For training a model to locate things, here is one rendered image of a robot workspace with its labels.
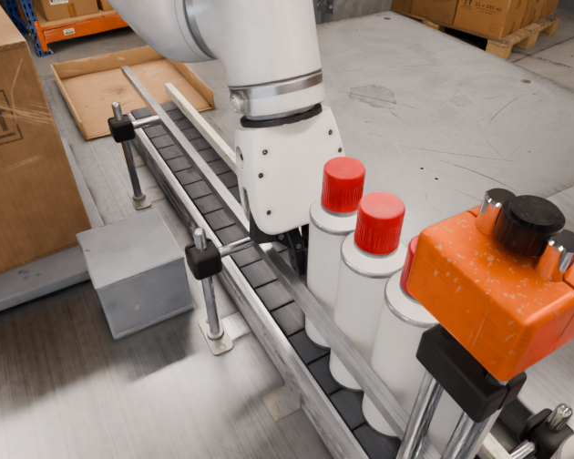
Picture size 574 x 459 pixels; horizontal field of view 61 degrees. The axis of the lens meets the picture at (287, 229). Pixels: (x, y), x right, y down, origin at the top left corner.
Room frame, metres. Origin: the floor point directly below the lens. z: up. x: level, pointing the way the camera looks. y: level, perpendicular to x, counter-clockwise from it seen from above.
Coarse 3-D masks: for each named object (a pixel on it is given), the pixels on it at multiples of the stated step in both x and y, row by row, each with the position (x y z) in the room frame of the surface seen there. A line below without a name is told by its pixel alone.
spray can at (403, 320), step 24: (408, 264) 0.22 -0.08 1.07; (384, 288) 0.23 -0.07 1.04; (384, 312) 0.22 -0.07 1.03; (408, 312) 0.20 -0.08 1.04; (384, 336) 0.21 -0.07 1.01; (408, 336) 0.20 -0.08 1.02; (384, 360) 0.21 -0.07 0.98; (408, 360) 0.20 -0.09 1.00; (384, 384) 0.20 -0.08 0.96; (408, 384) 0.20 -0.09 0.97; (408, 408) 0.20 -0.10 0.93; (384, 432) 0.20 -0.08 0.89
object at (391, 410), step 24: (144, 96) 0.69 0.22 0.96; (168, 120) 0.61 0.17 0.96; (216, 192) 0.45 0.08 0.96; (240, 216) 0.40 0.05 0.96; (288, 288) 0.31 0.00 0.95; (312, 312) 0.27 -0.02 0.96; (336, 336) 0.25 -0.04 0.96; (360, 360) 0.22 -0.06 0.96; (360, 384) 0.21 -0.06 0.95; (384, 408) 0.18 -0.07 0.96; (432, 456) 0.15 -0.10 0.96
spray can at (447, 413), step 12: (444, 396) 0.17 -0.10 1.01; (444, 408) 0.16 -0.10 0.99; (456, 408) 0.16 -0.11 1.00; (432, 420) 0.17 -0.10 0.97; (444, 420) 0.16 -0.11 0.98; (456, 420) 0.16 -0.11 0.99; (492, 420) 0.16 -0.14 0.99; (432, 432) 0.16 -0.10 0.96; (444, 432) 0.16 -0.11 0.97; (444, 444) 0.16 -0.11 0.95; (480, 444) 0.16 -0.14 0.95; (468, 456) 0.16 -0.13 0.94
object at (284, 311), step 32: (160, 128) 0.74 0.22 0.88; (192, 128) 0.74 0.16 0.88; (192, 192) 0.56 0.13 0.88; (224, 224) 0.49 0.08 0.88; (256, 256) 0.42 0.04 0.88; (288, 256) 0.42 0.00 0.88; (256, 288) 0.37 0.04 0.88; (288, 320) 0.33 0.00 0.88; (320, 352) 0.29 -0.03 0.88; (320, 384) 0.25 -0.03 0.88; (352, 416) 0.22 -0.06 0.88; (384, 448) 0.19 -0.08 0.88
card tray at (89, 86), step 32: (64, 64) 1.05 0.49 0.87; (96, 64) 1.08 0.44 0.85; (128, 64) 1.12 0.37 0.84; (160, 64) 1.13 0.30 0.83; (64, 96) 0.93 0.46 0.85; (96, 96) 0.96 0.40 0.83; (128, 96) 0.96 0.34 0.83; (160, 96) 0.96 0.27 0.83; (192, 96) 0.96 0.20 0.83; (96, 128) 0.82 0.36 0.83
